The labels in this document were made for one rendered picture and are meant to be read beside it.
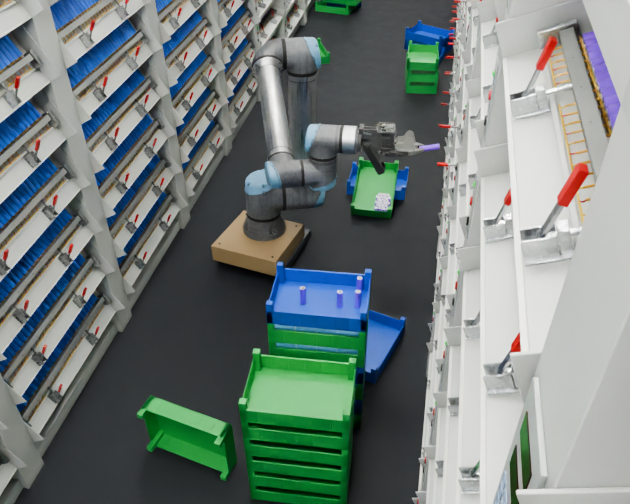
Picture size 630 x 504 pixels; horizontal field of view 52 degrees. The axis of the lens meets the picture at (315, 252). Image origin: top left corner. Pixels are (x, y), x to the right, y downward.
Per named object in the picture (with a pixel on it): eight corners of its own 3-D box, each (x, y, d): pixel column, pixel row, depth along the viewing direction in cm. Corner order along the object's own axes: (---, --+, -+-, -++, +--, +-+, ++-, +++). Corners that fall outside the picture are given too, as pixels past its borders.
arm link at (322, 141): (308, 146, 215) (308, 118, 210) (345, 148, 214) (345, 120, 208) (303, 158, 208) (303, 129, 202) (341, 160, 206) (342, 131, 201)
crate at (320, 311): (266, 323, 194) (265, 304, 189) (278, 279, 209) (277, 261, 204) (365, 332, 190) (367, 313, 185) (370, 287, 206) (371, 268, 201)
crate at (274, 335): (268, 341, 199) (266, 323, 194) (279, 297, 214) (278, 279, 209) (364, 351, 195) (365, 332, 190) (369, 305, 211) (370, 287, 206)
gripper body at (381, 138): (395, 134, 199) (357, 131, 200) (394, 158, 204) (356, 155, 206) (397, 122, 205) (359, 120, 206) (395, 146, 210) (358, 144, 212)
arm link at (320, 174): (301, 182, 221) (300, 149, 214) (334, 179, 222) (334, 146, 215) (305, 194, 213) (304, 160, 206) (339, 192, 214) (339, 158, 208)
